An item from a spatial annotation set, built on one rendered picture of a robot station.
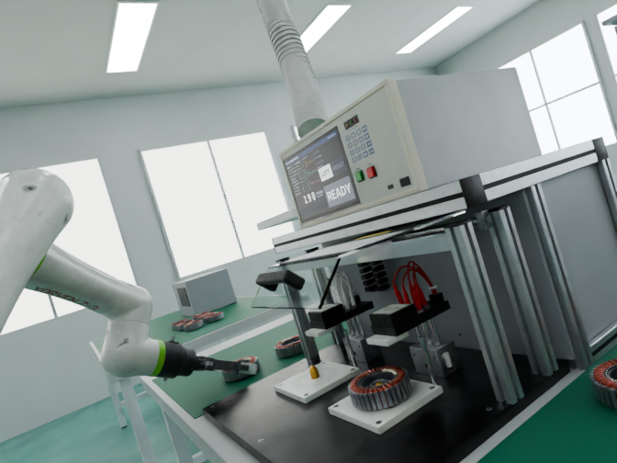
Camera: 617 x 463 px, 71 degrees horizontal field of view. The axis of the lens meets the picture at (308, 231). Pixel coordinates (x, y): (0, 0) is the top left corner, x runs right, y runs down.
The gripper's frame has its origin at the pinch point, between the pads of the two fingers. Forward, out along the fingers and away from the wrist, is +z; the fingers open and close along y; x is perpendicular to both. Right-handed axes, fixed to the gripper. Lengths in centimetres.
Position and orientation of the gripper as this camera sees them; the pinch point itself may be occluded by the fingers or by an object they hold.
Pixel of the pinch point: (240, 367)
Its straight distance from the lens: 137.3
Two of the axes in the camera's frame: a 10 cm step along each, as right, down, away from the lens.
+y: -6.7, 2.0, 7.1
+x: -0.8, 9.3, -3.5
